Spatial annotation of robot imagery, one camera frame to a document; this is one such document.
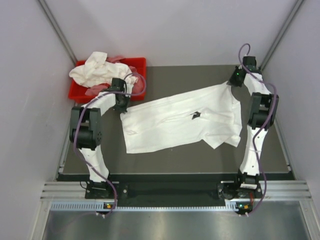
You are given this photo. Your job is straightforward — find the right corner aluminium post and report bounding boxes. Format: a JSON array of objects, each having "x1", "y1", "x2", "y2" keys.
[{"x1": 259, "y1": 0, "x2": 306, "y2": 71}]

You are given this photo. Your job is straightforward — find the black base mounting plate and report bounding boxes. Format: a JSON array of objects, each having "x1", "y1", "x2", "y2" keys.
[{"x1": 84, "y1": 180, "x2": 266, "y2": 201}]

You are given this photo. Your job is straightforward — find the pink t shirt in bin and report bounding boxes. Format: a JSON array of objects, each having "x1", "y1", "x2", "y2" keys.
[{"x1": 85, "y1": 55, "x2": 146, "y2": 96}]

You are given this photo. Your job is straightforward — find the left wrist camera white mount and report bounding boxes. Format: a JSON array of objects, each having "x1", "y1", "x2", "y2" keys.
[{"x1": 125, "y1": 82, "x2": 134, "y2": 97}]

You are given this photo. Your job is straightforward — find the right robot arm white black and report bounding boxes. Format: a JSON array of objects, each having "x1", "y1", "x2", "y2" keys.
[{"x1": 228, "y1": 55, "x2": 279, "y2": 198}]

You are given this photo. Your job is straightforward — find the grey slotted cable duct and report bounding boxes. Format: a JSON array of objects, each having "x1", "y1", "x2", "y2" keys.
[{"x1": 50, "y1": 201, "x2": 249, "y2": 212}]

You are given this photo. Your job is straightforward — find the purple cable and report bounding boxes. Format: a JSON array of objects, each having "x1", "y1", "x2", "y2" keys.
[
  {"x1": 238, "y1": 43, "x2": 280, "y2": 217},
  {"x1": 72, "y1": 72, "x2": 147, "y2": 218}
]

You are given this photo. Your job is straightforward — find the aluminium extrusion rail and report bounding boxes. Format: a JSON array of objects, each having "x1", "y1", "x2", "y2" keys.
[{"x1": 40, "y1": 181, "x2": 86, "y2": 201}]

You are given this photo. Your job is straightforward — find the left corner aluminium post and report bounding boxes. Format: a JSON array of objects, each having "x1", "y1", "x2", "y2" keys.
[{"x1": 36, "y1": 0, "x2": 78, "y2": 65}]

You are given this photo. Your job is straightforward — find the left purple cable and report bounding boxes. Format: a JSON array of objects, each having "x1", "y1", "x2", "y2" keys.
[{"x1": 72, "y1": 72, "x2": 147, "y2": 218}]

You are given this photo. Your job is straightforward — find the white t shirt with print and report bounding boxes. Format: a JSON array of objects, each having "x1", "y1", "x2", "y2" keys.
[{"x1": 120, "y1": 82, "x2": 242, "y2": 154}]

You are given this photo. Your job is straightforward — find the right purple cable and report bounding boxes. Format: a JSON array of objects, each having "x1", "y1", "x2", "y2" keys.
[{"x1": 238, "y1": 43, "x2": 280, "y2": 217}]

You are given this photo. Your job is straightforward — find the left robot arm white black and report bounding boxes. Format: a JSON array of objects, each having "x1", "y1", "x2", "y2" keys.
[{"x1": 69, "y1": 78, "x2": 130, "y2": 199}]

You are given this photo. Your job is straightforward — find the corner aluminium post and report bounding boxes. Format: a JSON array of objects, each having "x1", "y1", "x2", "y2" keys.
[
  {"x1": 259, "y1": 0, "x2": 306, "y2": 71},
  {"x1": 36, "y1": 0, "x2": 78, "y2": 65}
]

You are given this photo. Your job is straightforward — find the white t shirt in bin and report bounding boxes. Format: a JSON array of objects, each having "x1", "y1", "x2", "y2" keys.
[{"x1": 69, "y1": 51, "x2": 138, "y2": 88}]

